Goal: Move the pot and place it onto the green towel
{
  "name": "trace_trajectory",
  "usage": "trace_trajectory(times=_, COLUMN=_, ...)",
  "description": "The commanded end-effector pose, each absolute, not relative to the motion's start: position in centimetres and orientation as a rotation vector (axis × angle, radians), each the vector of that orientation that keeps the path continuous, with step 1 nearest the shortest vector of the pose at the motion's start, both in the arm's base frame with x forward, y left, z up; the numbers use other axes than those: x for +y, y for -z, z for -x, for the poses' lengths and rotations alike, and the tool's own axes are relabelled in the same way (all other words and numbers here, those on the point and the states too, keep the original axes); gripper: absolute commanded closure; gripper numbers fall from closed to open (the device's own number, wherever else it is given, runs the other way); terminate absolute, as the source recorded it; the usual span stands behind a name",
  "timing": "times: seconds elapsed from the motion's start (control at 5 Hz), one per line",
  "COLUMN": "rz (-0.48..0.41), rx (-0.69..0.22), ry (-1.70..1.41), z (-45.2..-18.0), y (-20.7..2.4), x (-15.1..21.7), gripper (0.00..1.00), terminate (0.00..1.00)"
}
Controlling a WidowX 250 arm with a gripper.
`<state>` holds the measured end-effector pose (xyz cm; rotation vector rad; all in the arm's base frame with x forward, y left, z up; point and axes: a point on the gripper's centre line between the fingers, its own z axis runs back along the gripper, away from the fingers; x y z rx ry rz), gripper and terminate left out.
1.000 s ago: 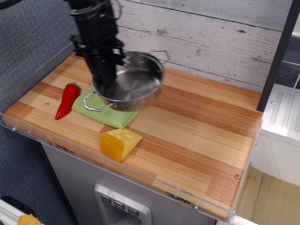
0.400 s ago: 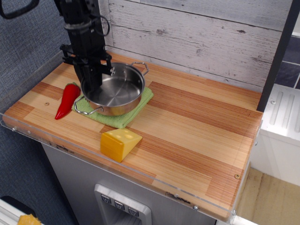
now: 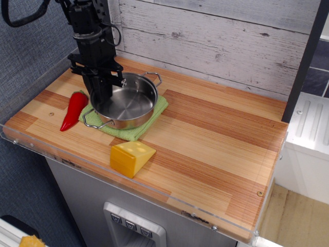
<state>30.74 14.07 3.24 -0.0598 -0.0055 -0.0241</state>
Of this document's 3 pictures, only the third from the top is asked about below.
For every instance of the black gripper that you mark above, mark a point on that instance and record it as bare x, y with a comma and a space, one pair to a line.
96, 63

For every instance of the stainless steel pot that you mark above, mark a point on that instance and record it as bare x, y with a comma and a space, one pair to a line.
144, 82

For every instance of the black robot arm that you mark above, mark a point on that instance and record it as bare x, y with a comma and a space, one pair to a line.
85, 17

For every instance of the green towel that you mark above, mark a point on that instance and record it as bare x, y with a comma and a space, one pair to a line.
126, 115

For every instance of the red chili pepper toy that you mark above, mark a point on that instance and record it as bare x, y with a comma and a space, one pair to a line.
77, 103

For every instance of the yellow cheese wedge toy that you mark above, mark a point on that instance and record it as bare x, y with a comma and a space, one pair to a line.
128, 158

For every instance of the grey toy cabinet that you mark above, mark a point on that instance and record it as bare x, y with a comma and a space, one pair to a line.
85, 194

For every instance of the silver dispenser panel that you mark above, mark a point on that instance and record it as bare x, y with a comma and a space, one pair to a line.
130, 229

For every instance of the yellow object at corner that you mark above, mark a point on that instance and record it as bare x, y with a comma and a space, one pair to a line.
31, 241

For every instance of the white toy sink counter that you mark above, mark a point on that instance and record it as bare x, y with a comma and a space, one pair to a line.
303, 164

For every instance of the dark grey right post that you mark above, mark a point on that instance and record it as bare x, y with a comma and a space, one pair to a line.
310, 49

